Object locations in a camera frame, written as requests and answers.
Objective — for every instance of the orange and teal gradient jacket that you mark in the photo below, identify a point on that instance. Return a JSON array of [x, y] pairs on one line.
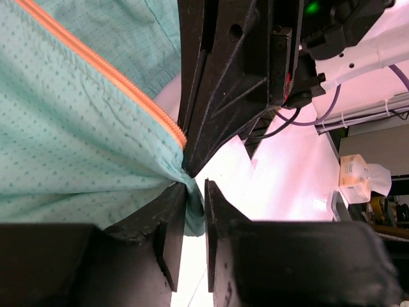
[[82, 138]]

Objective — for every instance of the tissue box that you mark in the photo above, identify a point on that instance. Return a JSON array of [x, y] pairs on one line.
[[358, 179]]

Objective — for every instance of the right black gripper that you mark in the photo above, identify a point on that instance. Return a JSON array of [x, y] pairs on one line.
[[265, 54]]

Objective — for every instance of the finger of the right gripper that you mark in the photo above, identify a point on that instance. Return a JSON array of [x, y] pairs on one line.
[[198, 23]]

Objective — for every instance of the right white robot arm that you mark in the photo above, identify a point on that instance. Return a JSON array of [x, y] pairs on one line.
[[386, 43]]

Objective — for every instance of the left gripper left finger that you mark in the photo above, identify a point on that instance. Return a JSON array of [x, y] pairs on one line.
[[134, 262]]

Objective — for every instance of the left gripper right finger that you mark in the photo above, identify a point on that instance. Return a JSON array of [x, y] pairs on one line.
[[268, 263]]

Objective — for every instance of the aluminium table frame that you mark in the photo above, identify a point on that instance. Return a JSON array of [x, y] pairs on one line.
[[385, 114]]

